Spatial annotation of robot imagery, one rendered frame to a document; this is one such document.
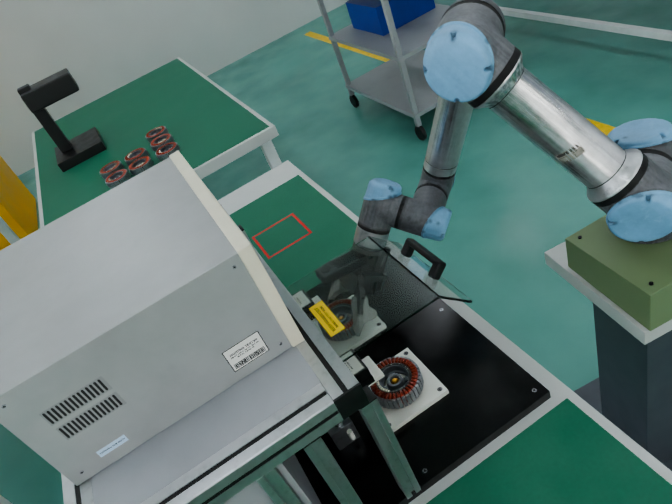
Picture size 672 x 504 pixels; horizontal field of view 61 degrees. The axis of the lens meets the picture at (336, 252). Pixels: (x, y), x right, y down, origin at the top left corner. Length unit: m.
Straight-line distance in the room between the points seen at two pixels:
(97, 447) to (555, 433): 0.77
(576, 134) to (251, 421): 0.70
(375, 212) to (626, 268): 0.52
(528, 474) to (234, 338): 0.57
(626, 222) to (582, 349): 1.15
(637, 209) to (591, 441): 0.41
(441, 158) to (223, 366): 0.66
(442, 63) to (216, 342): 0.56
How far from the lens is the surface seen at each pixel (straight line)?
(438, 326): 1.31
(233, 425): 0.86
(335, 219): 1.78
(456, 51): 0.96
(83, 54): 6.15
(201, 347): 0.84
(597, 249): 1.32
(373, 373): 1.13
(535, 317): 2.32
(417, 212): 1.22
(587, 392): 2.09
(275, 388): 0.86
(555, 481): 1.10
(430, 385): 1.20
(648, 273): 1.26
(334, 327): 0.97
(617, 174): 1.09
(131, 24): 6.16
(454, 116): 1.20
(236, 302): 0.82
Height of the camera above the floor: 1.73
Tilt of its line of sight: 36 degrees down
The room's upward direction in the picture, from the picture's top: 24 degrees counter-clockwise
